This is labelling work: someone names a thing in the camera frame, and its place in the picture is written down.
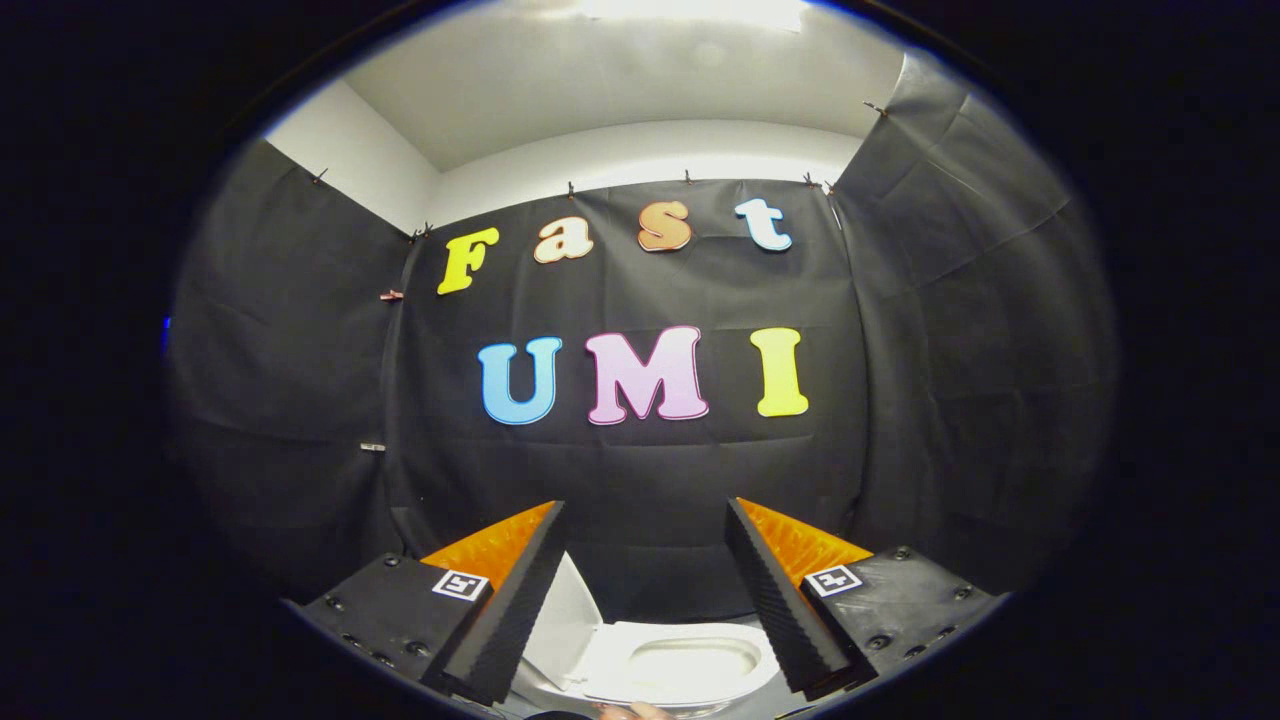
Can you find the white toilet seat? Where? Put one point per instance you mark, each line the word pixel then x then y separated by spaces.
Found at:
pixel 610 660

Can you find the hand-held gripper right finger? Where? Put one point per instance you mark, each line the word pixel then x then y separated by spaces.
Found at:
pixel 770 595

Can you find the black backdrop cloth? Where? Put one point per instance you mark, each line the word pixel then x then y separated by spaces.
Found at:
pixel 640 470

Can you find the white toilet bowl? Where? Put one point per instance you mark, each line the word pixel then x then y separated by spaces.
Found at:
pixel 690 662

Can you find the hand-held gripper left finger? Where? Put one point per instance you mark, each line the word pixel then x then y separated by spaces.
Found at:
pixel 520 600

